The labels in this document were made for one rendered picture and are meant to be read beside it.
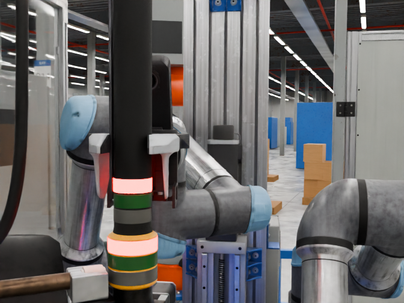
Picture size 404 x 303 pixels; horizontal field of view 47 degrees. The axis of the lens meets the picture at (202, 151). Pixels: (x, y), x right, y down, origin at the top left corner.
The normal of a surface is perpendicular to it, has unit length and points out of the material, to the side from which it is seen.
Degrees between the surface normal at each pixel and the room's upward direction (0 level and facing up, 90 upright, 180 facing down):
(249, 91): 90
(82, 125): 92
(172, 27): 90
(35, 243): 39
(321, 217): 61
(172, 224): 90
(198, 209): 67
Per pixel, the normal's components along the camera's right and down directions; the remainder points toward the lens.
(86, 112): 0.37, -0.34
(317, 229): -0.48, -0.44
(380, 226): -0.22, 0.29
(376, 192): -0.15, -0.69
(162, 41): 0.14, 0.05
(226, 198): 0.33, -0.64
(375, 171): -0.18, 0.04
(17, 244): 0.47, -0.73
